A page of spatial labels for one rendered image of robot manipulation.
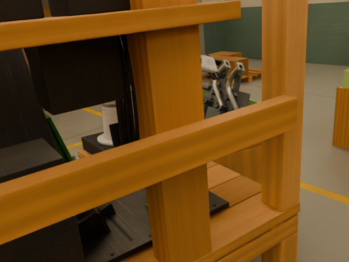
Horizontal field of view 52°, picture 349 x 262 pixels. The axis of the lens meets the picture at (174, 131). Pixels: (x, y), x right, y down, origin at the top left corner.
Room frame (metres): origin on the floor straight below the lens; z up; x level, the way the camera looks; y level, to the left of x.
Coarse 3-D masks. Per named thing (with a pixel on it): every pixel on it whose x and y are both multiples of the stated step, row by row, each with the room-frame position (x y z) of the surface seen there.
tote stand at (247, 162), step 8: (256, 144) 1.82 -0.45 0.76; (240, 152) 1.78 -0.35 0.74; (248, 152) 1.80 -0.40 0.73; (256, 152) 1.82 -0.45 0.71; (216, 160) 1.71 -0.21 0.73; (224, 160) 1.73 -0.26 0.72; (232, 160) 1.75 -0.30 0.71; (240, 160) 1.77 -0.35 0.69; (248, 160) 1.79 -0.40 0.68; (256, 160) 1.82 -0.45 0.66; (232, 168) 1.75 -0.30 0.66; (240, 168) 1.77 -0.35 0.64; (248, 168) 1.79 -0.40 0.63; (256, 168) 1.82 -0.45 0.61; (248, 176) 1.79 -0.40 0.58; (256, 176) 1.82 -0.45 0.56
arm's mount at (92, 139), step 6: (102, 132) 1.82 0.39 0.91; (84, 138) 1.73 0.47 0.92; (90, 138) 1.73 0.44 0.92; (96, 138) 1.73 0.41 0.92; (84, 144) 1.73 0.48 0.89; (90, 144) 1.66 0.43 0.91; (96, 144) 1.64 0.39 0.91; (90, 150) 1.67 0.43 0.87; (96, 150) 1.62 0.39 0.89; (102, 150) 1.56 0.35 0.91
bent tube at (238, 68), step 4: (240, 64) 1.94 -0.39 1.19; (236, 68) 1.93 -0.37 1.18; (240, 68) 1.91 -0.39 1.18; (232, 72) 1.95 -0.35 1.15; (236, 72) 1.93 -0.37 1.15; (232, 76) 1.95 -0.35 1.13; (228, 80) 1.97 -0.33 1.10; (232, 80) 1.97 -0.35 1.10; (228, 84) 1.96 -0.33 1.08; (228, 88) 1.95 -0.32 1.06; (228, 92) 1.94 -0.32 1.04; (228, 96) 1.93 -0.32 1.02; (232, 96) 1.91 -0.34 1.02; (232, 100) 1.89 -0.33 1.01; (232, 104) 1.88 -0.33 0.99; (236, 104) 1.87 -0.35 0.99; (236, 108) 1.85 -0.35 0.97
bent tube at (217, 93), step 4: (224, 60) 2.10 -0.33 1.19; (224, 64) 2.08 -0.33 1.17; (228, 64) 2.10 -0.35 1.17; (220, 68) 2.11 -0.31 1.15; (224, 68) 2.10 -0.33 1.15; (220, 72) 2.12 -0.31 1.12; (216, 80) 2.12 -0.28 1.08; (212, 84) 2.12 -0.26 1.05; (216, 84) 2.11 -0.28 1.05; (216, 88) 2.09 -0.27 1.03; (216, 92) 2.07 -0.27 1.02; (216, 96) 2.05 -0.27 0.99; (220, 96) 2.04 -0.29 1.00; (220, 100) 2.01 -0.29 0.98; (220, 104) 1.99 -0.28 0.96
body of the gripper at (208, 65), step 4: (200, 56) 1.81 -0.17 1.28; (204, 56) 1.82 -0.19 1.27; (208, 56) 1.84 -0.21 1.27; (204, 60) 1.79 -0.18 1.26; (208, 60) 1.81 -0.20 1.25; (212, 60) 1.83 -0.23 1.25; (204, 64) 1.77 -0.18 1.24; (208, 64) 1.78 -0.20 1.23; (212, 64) 1.80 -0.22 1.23; (204, 68) 1.76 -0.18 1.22; (208, 68) 1.76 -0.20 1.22; (212, 68) 1.78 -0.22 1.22; (216, 68) 1.79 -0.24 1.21; (204, 72) 1.77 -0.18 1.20; (208, 72) 1.77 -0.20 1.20; (212, 72) 1.78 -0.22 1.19
